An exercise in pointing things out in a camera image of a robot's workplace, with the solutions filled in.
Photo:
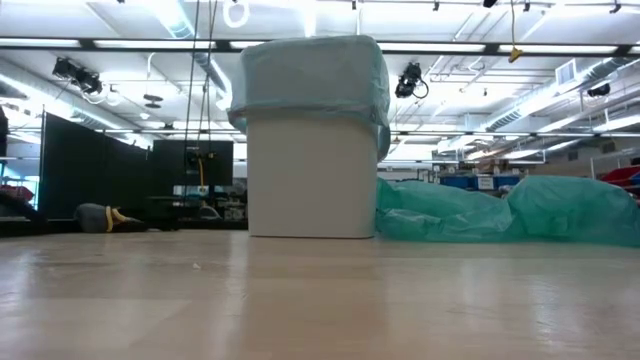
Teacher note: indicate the white trash bin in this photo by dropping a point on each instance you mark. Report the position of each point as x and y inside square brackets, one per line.
[310, 180]

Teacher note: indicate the light blue trash bag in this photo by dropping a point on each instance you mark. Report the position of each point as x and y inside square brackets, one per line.
[310, 75]

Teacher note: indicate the teal green trash bag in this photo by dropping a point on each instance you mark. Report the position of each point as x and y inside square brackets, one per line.
[550, 215]

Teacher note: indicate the blue storage bin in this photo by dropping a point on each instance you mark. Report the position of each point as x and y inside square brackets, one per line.
[460, 182]

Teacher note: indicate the black monitor panel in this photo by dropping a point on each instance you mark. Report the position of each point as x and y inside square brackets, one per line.
[175, 165]

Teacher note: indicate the black partition panel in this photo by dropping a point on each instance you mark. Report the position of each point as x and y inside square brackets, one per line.
[90, 165]

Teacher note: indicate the black glove with yellow band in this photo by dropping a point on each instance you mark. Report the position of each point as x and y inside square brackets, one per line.
[92, 218]

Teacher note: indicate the yellow hanging plug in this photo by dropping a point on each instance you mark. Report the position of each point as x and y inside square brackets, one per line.
[515, 54]

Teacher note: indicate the red fabric object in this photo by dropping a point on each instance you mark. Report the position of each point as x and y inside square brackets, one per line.
[622, 176]

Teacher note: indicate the silver ventilation duct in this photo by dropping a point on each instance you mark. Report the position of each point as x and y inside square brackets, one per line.
[590, 75]
[212, 70]

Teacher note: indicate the black ceiling light rail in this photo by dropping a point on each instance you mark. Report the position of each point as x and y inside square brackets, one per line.
[87, 44]

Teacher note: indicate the black aluminium table frame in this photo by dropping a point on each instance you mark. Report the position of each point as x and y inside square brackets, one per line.
[50, 227]

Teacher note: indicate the small black ceiling camera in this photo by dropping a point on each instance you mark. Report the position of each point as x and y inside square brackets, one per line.
[598, 90]

